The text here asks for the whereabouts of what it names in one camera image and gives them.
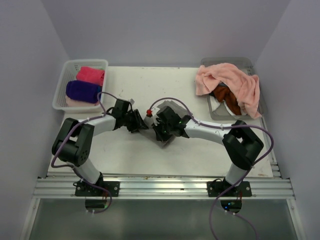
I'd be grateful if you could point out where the purple rolled towel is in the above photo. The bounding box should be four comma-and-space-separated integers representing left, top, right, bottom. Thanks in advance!
65, 80, 102, 104

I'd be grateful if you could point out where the white cloth in bin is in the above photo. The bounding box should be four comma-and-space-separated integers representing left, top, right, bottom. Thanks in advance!
209, 96, 247, 117

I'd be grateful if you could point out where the grey towel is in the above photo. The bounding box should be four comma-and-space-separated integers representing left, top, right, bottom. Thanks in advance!
140, 100, 188, 149

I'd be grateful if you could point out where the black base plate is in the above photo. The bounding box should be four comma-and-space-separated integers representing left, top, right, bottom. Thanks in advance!
73, 180, 120, 197
206, 178, 252, 198

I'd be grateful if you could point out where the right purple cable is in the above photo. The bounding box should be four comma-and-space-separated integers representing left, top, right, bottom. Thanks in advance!
146, 97, 276, 240

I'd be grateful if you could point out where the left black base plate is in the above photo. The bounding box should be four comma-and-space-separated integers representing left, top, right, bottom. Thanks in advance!
73, 180, 120, 197

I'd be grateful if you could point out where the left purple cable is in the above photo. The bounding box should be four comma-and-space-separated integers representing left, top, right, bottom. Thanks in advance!
50, 91, 121, 215

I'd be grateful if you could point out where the aluminium mounting rail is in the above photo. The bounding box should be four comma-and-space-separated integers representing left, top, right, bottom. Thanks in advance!
32, 175, 295, 200

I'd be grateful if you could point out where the brown towel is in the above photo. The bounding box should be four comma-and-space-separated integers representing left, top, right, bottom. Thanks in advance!
209, 85, 242, 116

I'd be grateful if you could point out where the white plastic basket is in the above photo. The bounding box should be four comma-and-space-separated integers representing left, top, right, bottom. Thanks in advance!
52, 59, 109, 114

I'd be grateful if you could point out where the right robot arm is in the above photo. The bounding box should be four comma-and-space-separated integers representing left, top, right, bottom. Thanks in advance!
147, 106, 264, 197

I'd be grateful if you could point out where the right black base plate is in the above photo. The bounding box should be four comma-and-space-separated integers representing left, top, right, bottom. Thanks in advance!
206, 178, 252, 198

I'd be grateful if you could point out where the light pink towel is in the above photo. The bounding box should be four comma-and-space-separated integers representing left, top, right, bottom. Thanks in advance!
195, 63, 262, 119

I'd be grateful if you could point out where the purple cable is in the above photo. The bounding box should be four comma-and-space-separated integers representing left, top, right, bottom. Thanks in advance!
50, 91, 121, 215
146, 97, 276, 240

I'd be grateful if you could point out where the hot pink rolled towel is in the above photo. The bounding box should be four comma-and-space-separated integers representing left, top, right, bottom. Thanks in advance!
76, 66, 105, 87

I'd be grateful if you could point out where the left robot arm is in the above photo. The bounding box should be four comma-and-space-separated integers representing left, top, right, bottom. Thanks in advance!
51, 99, 148, 197

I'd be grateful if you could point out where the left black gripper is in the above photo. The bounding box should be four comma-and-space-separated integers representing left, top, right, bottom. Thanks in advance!
121, 109, 148, 133

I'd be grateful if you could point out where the pale pink rolled towel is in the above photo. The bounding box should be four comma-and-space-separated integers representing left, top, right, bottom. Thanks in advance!
65, 96, 99, 108

